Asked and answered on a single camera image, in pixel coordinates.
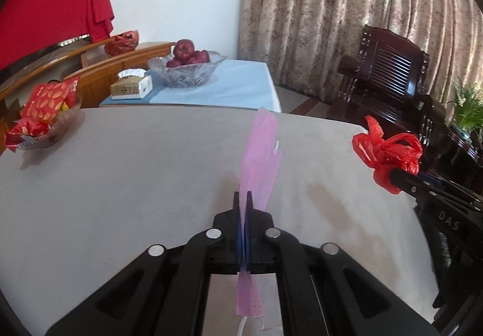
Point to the dark wooden armchair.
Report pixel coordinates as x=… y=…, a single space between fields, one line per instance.
x=385 y=72

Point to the tissue box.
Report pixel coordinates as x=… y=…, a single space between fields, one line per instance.
x=130 y=86

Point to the potted flowering plant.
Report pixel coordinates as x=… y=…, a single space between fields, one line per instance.
x=469 y=106

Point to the glass fruit bowl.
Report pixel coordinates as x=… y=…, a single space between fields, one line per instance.
x=186 y=76

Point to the red apple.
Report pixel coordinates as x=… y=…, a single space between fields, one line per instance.
x=199 y=57
x=183 y=50
x=174 y=62

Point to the dark wooden side table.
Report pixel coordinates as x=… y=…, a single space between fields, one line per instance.
x=458 y=147

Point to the glass snack bowl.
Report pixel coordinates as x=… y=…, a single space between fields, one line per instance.
x=62 y=123

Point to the patterned beige curtain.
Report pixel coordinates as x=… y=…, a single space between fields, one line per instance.
x=320 y=11

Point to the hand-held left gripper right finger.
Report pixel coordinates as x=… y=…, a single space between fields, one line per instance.
x=249 y=234

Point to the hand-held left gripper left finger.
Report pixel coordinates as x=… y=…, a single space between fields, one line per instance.
x=237 y=234

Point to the red snack packet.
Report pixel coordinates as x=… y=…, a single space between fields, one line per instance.
x=51 y=96
x=28 y=130

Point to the light blue tablecloth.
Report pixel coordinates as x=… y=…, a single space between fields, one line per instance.
x=226 y=91

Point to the red plastic bag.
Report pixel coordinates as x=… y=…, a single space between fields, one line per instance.
x=381 y=157

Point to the pink plastic bag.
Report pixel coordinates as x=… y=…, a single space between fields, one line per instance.
x=260 y=155

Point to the orange-red plastic bag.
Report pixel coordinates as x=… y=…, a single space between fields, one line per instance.
x=121 y=42

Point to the red cloth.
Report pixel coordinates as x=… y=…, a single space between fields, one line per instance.
x=49 y=8

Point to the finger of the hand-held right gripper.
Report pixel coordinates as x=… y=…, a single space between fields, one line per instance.
x=430 y=178
x=415 y=189

